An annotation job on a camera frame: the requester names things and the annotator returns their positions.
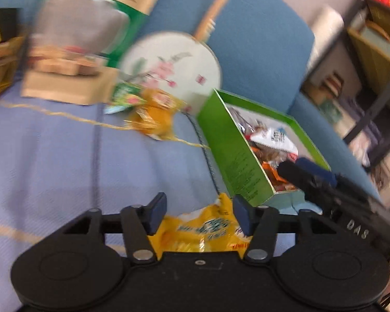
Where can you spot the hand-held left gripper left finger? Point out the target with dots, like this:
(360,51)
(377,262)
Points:
(157,213)

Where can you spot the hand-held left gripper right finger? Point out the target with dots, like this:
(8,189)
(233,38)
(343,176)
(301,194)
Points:
(242,214)

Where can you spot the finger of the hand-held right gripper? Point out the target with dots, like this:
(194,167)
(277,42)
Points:
(315,169)
(294,174)

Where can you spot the large yellow snack bag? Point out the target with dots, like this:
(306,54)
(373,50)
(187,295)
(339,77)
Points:
(201,230)

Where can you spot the green cardboard box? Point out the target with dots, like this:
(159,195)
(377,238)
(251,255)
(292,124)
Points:
(234,156)

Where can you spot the orange snack packet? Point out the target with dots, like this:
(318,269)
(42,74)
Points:
(274,169)

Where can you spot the white snack packet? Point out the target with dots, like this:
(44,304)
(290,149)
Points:
(273,139)

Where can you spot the black metal shelf rack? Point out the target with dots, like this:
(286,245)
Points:
(377,94)

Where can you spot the small orange-yellow snack packet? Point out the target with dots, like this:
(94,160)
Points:
(156,113)

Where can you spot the small green snack packet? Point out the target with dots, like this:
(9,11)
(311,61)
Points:
(126,97)

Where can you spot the white ribbed roll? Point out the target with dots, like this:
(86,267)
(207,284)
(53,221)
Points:
(325,32)

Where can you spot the blue fabric sofa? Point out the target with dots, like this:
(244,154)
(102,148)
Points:
(263,39)

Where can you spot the round white hand fan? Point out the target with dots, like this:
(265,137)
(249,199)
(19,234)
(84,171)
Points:
(178,68)

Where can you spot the light wooden stick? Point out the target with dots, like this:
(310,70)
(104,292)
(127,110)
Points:
(219,3)

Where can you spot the beige paper gift bag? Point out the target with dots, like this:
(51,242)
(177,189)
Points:
(84,22)

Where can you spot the wicker basket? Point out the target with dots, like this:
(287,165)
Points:
(1,68)

